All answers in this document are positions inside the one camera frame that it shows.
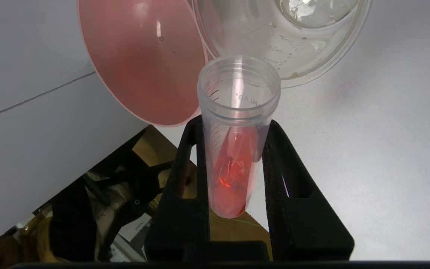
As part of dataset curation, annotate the black office chair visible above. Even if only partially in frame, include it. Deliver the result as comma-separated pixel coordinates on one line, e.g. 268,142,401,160
0,125,272,263

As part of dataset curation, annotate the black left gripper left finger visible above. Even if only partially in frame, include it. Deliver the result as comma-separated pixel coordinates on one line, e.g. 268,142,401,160
144,115,211,262

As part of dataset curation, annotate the clear glass beaker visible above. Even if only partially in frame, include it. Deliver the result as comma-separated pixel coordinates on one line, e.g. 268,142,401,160
190,0,373,89

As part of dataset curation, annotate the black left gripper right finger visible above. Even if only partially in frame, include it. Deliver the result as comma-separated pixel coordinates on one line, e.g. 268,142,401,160
261,119,355,261

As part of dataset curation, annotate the red pigment test tube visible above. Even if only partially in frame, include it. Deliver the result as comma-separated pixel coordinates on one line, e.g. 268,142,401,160
197,55,282,219

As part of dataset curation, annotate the pink plastic bowl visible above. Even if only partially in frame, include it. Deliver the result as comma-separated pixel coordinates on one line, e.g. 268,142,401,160
77,0,209,128

